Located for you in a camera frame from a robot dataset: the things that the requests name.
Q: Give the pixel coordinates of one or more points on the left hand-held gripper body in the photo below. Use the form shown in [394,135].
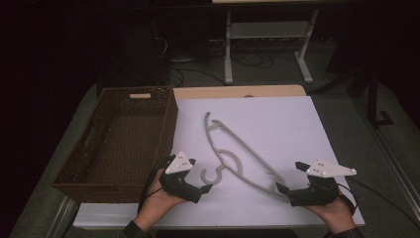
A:
[178,186]

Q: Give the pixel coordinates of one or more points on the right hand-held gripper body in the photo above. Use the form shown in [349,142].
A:
[317,195]

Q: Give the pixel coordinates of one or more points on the grey plastic clothes hanger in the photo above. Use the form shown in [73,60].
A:
[245,144]

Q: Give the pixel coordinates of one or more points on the person's right hand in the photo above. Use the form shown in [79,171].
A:
[335,214]

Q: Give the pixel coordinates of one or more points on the person's left hand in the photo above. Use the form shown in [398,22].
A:
[155,205]

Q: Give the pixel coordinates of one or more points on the white table mat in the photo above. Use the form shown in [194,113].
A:
[280,132]

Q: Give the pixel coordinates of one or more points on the brown woven basket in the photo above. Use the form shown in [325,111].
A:
[128,145]

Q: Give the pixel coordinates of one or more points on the black metal stand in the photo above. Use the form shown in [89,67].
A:
[373,99]

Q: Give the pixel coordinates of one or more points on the white metal table frame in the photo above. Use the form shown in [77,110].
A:
[228,49]

